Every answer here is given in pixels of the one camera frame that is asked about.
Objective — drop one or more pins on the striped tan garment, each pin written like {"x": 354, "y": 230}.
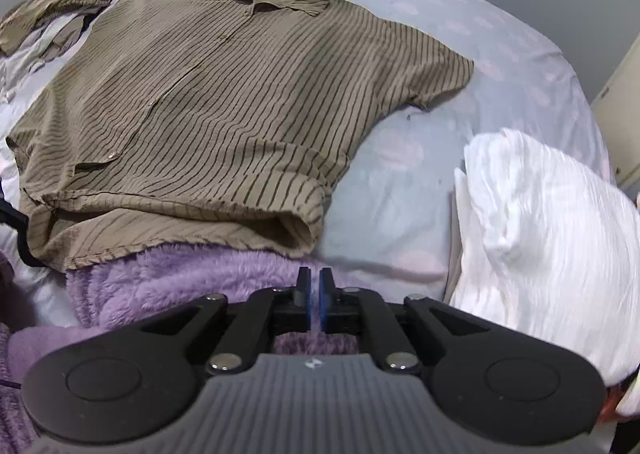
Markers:
{"x": 45, "y": 9}

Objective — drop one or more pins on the cream door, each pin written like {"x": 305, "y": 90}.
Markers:
{"x": 622, "y": 109}

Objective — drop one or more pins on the purple fuzzy robe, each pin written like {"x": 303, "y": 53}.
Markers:
{"x": 175, "y": 274}

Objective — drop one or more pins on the white folded garment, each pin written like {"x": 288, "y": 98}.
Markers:
{"x": 540, "y": 234}

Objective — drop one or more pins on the orange cloth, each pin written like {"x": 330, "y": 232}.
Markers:
{"x": 612, "y": 399}

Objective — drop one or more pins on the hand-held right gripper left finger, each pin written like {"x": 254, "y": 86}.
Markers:
{"x": 305, "y": 306}

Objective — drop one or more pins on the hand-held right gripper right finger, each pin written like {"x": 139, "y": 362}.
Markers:
{"x": 326, "y": 306}

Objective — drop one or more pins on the tan striped shirt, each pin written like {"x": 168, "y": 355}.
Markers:
{"x": 225, "y": 109}

